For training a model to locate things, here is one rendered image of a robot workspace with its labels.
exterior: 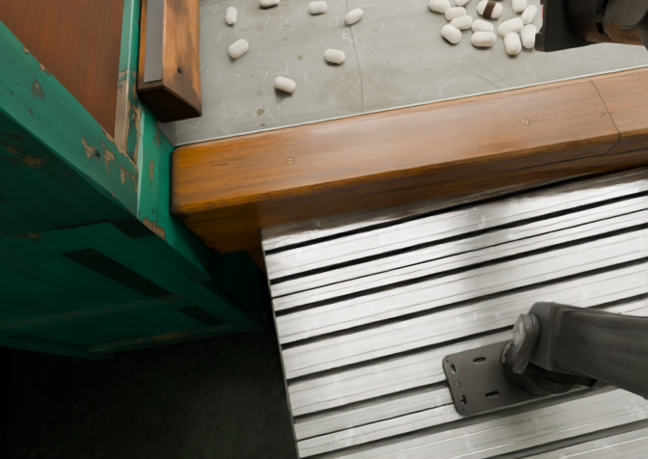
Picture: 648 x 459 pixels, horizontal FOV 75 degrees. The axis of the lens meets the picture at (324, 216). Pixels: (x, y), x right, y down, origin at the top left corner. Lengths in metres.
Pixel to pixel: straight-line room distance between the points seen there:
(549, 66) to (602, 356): 0.46
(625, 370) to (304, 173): 0.39
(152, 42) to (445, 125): 0.39
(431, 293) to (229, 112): 0.39
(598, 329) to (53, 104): 0.47
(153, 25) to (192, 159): 0.18
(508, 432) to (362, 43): 0.57
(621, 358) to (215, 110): 0.57
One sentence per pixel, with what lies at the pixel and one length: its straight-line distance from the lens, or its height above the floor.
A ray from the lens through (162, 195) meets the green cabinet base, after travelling 0.58.
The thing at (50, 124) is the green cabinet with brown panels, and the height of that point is 0.98.
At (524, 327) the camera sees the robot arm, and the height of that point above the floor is 0.80.
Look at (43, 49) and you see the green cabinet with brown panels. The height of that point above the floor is 0.99.
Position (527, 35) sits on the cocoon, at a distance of 0.74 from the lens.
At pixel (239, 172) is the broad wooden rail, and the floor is 0.76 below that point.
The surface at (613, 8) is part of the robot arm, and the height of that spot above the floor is 0.96.
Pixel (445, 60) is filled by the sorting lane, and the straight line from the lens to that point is 0.70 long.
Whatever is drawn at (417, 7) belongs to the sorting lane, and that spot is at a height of 0.74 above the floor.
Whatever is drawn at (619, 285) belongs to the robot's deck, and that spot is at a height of 0.67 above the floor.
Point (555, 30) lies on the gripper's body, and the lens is 0.53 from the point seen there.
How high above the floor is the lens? 1.24
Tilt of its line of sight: 66 degrees down
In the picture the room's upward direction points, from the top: 12 degrees counter-clockwise
